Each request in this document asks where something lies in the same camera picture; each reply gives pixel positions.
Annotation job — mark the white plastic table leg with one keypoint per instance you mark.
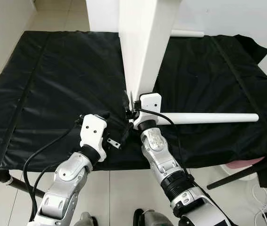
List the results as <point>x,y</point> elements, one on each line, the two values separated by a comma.
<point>208,118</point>
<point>187,33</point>

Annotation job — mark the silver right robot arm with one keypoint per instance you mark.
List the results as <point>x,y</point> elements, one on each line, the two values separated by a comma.
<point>161,155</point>

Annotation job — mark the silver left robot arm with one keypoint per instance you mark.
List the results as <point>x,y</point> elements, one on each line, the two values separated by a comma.
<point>67,179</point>

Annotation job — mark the black table cloth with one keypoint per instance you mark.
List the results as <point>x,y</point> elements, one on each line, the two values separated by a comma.
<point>53,94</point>

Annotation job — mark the grey left robot foot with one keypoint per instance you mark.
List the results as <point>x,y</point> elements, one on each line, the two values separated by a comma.
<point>85,219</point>

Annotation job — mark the grey robot foot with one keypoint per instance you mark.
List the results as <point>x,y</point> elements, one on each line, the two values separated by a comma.
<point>85,219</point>
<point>152,219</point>

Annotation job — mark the grey right robot foot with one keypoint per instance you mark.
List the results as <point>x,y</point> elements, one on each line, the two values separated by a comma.
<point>152,219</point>

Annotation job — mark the pink stool seat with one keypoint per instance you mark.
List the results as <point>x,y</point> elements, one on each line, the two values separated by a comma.
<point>244,164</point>

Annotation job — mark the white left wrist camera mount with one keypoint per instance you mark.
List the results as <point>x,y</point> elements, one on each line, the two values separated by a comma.
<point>93,132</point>

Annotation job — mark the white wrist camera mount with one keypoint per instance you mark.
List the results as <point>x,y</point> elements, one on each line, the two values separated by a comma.
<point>150,103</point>
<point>93,132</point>

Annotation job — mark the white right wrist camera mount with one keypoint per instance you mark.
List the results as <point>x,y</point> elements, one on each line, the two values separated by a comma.
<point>150,103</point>

